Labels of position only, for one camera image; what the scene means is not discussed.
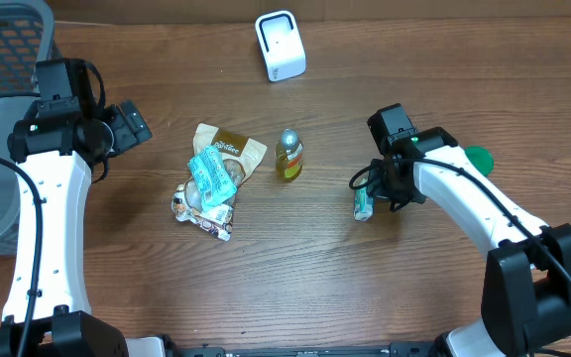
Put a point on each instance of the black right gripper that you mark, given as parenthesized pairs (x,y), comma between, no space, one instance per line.
(380,188)

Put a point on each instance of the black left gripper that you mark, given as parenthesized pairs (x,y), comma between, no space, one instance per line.
(124,136)

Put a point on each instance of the small teal tissue pack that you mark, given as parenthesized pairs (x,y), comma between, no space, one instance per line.
(363,205)

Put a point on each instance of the green lid white jar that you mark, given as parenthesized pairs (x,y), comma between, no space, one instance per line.
(481,159)

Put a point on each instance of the white red snack wrapper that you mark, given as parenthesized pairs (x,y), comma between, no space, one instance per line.
(186,206)

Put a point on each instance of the yellow oil bottle silver cap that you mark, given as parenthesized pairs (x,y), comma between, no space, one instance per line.
(289,155)

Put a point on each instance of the brown snack packet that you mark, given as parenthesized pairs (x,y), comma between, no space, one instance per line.
(240,154)

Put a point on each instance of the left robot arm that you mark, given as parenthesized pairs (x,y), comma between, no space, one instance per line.
(54,150)

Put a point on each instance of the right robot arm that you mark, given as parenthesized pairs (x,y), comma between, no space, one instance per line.
(526,297)

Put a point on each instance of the white barcode scanner stand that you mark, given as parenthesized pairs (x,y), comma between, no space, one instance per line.
(281,45)

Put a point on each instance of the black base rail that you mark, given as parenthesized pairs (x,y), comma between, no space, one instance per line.
(305,352)

